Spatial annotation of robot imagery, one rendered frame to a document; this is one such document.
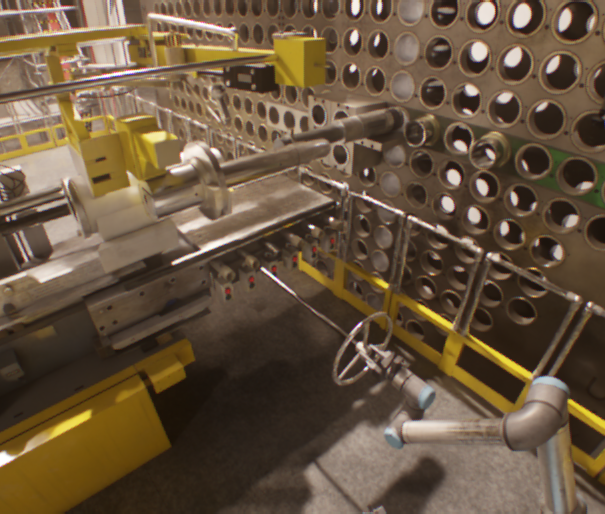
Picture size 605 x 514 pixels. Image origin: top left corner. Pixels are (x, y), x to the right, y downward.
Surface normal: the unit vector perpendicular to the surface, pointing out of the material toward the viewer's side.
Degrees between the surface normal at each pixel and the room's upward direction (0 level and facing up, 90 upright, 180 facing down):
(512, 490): 0
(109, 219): 68
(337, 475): 0
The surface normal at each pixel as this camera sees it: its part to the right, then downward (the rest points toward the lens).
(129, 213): 0.60, 0.10
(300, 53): -0.65, 0.43
